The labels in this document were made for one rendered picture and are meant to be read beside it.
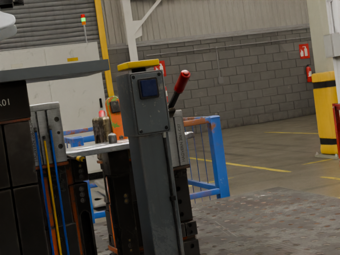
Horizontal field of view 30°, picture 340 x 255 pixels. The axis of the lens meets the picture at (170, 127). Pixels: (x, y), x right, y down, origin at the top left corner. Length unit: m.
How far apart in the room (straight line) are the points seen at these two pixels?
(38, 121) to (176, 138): 0.29
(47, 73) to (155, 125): 0.22
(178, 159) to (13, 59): 7.98
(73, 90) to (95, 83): 0.35
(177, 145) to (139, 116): 0.22
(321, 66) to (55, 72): 7.51
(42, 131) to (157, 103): 0.24
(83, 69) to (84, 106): 8.31
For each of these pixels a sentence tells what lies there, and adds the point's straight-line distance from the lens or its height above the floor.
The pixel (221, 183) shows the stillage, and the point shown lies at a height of 0.59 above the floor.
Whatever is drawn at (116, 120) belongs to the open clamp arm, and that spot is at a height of 1.05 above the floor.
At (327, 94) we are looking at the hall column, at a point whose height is 0.81.
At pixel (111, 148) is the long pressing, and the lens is 1.38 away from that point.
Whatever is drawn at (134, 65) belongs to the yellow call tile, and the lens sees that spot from 1.11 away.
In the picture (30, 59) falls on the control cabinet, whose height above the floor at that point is 1.84.
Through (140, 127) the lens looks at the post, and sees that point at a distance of 1.11.
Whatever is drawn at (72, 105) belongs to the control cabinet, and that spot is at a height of 1.11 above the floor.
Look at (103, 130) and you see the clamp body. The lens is 1.62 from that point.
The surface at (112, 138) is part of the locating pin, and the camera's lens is 1.47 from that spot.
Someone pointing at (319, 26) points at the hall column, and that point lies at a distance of 8.41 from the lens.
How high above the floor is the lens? 1.09
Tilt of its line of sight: 3 degrees down
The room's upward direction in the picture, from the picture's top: 8 degrees counter-clockwise
